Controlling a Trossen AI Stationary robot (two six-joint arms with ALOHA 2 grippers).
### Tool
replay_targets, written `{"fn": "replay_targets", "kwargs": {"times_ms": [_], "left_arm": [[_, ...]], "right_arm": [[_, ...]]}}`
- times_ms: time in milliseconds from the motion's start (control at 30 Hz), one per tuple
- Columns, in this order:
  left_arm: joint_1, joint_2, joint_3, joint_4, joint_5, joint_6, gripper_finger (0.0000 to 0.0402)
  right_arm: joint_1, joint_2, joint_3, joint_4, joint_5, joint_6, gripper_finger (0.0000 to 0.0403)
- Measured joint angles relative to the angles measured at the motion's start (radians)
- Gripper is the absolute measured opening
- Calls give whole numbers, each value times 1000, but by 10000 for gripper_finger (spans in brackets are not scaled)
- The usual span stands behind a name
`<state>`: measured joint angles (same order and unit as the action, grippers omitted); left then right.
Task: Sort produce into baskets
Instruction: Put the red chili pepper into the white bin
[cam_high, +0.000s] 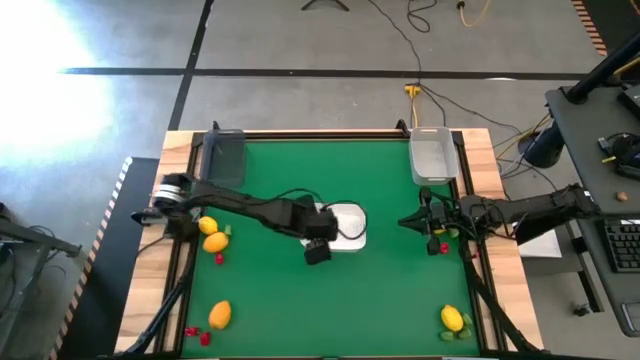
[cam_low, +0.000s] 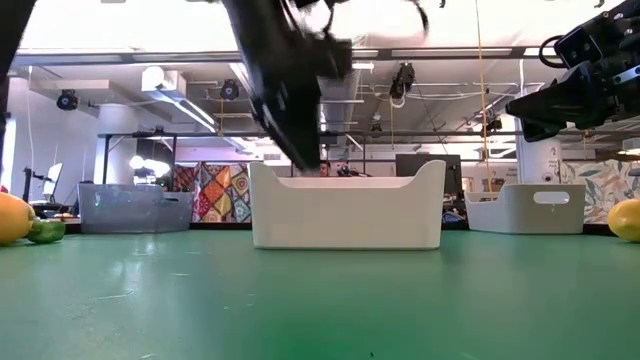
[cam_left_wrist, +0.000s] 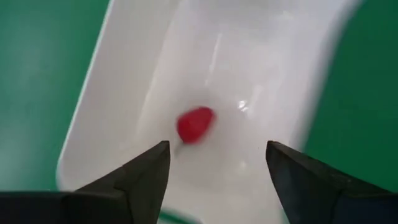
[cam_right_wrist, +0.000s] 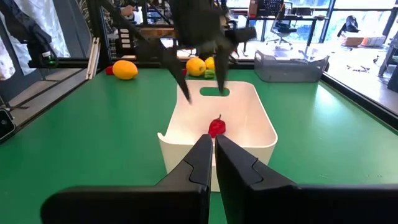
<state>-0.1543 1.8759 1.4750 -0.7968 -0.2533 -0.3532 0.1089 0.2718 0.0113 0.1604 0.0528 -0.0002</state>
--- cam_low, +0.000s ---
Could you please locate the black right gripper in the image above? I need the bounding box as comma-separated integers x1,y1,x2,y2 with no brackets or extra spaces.
505,29,640,143

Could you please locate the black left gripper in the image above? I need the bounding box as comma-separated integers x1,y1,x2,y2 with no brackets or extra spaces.
222,0,322,170

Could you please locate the white plastic basket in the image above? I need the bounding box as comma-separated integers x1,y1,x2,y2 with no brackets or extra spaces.
248,159,447,251

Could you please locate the yellow lemon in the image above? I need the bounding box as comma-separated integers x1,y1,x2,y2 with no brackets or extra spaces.
607,198,640,243

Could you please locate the green bell pepper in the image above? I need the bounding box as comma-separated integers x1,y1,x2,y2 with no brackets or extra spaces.
25,218,67,245

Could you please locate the orange round fruit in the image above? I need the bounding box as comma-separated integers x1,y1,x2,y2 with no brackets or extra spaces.
0,192,37,246

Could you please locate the white round pillar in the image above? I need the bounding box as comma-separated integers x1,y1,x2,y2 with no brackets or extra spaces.
516,132,562,185

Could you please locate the black spotlight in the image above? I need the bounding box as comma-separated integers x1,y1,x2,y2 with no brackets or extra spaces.
388,62,416,101
219,78,240,102
55,88,80,112

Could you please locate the floral print panel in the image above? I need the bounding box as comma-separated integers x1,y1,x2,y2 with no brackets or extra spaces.
559,158,640,225

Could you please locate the light grey plastic basket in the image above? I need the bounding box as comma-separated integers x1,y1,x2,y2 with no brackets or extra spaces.
464,183,587,235

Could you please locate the colourful patterned quilt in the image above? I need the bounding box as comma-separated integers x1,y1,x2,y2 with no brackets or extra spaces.
172,162,253,224

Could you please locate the black monitor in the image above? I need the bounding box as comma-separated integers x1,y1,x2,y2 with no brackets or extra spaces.
394,153,464,197

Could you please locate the white boxy lamp unit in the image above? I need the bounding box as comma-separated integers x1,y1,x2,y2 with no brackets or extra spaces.
141,66,187,94

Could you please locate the grey horizontal beam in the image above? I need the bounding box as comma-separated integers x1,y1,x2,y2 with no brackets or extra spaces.
0,45,566,69

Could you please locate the green table mat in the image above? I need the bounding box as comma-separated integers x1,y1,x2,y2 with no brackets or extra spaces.
0,228,640,360

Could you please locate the dark grey translucent basket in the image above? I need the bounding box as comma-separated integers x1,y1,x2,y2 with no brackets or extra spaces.
77,182,195,235

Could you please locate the silver air duct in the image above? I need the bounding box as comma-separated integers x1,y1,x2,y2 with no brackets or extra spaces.
319,69,362,151

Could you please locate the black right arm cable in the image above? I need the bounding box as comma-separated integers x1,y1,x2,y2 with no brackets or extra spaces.
538,34,566,69

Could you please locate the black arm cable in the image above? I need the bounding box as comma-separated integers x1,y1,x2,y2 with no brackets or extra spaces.
538,34,566,69
407,0,431,39

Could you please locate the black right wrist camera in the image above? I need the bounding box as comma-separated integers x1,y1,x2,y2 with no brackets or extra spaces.
552,24,604,69

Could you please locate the black metal scaffold frame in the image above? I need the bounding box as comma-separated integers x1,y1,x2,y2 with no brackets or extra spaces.
97,128,521,187

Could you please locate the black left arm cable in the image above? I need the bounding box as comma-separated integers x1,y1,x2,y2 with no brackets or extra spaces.
407,0,431,39

